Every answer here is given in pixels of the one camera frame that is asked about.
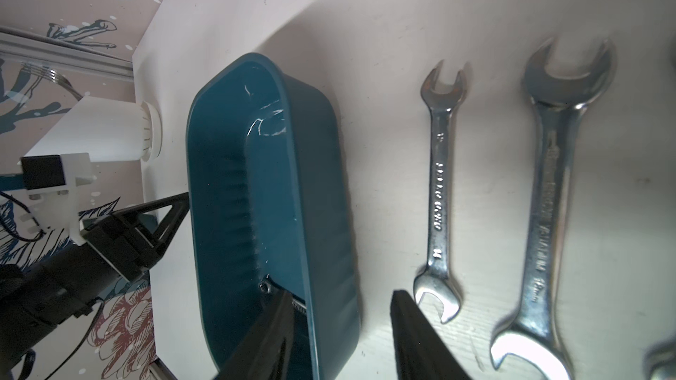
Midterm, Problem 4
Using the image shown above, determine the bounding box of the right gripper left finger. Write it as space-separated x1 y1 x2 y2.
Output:
216 290 295 379

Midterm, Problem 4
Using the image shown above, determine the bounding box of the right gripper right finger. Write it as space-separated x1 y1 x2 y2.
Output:
390 290 471 380

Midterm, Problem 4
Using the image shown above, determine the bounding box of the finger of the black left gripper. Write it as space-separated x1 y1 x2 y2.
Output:
114 192 190 259

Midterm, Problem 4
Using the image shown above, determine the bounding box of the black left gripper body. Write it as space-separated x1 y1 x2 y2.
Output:
81 214 161 283

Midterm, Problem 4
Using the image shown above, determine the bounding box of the medium silver wrench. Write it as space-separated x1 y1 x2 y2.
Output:
413 63 468 325

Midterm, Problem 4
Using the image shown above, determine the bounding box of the teal plastic storage box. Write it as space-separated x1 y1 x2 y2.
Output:
186 53 360 379

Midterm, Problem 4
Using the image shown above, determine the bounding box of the small silver wrench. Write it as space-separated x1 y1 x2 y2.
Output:
644 341 676 380

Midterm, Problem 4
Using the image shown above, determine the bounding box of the large silver wrench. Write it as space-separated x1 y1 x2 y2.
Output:
489 39 617 379

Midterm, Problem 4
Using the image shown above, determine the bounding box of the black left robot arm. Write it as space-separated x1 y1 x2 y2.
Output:
1 193 190 379

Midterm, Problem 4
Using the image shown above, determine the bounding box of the white utensil holder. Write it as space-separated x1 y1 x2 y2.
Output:
26 96 162 163

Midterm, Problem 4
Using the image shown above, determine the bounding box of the metal fork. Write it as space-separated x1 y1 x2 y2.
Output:
22 63 84 101

